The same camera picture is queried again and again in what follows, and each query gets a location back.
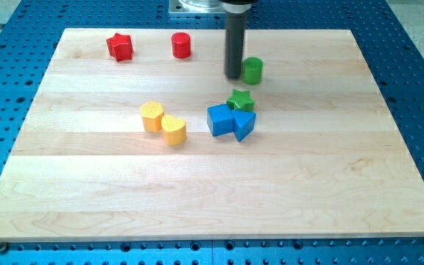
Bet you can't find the yellow hexagon block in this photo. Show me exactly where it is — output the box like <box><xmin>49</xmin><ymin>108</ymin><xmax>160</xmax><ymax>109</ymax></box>
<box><xmin>140</xmin><ymin>101</ymin><xmax>164</xmax><ymax>133</ymax></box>

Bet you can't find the light wooden board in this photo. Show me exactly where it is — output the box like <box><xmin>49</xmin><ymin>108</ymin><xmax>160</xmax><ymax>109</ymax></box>
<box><xmin>0</xmin><ymin>28</ymin><xmax>424</xmax><ymax>242</ymax></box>

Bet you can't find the yellow heart block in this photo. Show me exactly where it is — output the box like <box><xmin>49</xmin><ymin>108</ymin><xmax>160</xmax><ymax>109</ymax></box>
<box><xmin>161</xmin><ymin>115</ymin><xmax>187</xmax><ymax>146</ymax></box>

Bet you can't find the red star block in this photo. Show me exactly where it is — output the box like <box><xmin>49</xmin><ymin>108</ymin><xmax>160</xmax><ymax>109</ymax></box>
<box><xmin>106</xmin><ymin>33</ymin><xmax>133</xmax><ymax>62</ymax></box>

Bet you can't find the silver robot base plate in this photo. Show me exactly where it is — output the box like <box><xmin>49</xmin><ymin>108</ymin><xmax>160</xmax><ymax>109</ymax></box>
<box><xmin>169</xmin><ymin>0</ymin><xmax>224</xmax><ymax>15</ymax></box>

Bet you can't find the green star block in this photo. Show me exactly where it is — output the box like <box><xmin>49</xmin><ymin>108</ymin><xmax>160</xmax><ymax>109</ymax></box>
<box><xmin>226</xmin><ymin>89</ymin><xmax>255</xmax><ymax>112</ymax></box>

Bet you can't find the blue perforated table plate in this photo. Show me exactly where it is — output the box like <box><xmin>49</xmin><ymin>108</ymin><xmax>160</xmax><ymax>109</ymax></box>
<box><xmin>0</xmin><ymin>1</ymin><xmax>424</xmax><ymax>264</ymax></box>

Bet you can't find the red cylinder block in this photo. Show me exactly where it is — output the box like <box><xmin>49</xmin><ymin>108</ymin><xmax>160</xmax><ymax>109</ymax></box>
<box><xmin>171</xmin><ymin>32</ymin><xmax>191</xmax><ymax>59</ymax></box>

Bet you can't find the blue cube block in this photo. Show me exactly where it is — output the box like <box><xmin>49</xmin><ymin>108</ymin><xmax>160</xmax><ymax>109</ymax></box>
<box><xmin>207</xmin><ymin>104</ymin><xmax>233</xmax><ymax>137</ymax></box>

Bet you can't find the blue triangle block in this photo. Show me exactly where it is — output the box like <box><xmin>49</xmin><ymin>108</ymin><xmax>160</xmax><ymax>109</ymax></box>
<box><xmin>231</xmin><ymin>110</ymin><xmax>256</xmax><ymax>142</ymax></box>

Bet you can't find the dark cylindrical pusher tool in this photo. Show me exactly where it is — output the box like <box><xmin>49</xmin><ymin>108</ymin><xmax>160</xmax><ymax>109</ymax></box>
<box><xmin>222</xmin><ymin>0</ymin><xmax>257</xmax><ymax>80</ymax></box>

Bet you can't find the green cylinder block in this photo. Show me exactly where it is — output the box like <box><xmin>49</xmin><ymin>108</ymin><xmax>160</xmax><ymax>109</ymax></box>
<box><xmin>241</xmin><ymin>57</ymin><xmax>264</xmax><ymax>85</ymax></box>

